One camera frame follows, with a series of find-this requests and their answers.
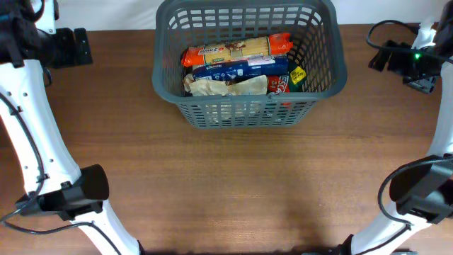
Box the beige paper pouch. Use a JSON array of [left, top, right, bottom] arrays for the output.
[[190, 75, 268, 96], [183, 73, 195, 94]]

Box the San Remo spaghetti packet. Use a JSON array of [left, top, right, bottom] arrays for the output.
[[181, 33, 294, 67]]

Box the Kleenex tissue multipack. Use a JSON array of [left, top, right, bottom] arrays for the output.
[[192, 55, 289, 81]]

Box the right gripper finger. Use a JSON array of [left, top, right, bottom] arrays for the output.
[[403, 76, 437, 94], [369, 50, 396, 72]]

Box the grey plastic basket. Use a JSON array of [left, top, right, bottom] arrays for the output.
[[152, 0, 347, 129]]

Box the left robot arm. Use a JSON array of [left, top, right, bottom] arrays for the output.
[[1, 0, 144, 254]]

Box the green Nescafe coffee bag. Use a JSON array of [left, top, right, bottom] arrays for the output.
[[268, 62, 307, 94]]

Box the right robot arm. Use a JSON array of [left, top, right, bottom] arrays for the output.
[[332, 1, 452, 255]]

